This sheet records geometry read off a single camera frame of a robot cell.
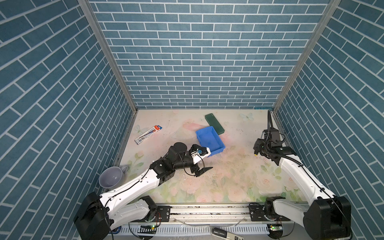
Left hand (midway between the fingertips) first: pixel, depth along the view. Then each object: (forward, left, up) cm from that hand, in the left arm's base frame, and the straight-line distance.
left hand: (208, 158), depth 73 cm
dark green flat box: (+39, -8, -19) cm, 44 cm away
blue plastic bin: (+25, -3, -18) cm, 31 cm away
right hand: (+12, -29, -5) cm, 32 cm away
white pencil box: (+33, +35, -19) cm, 52 cm away
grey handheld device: (-30, -6, -15) cm, 34 cm away
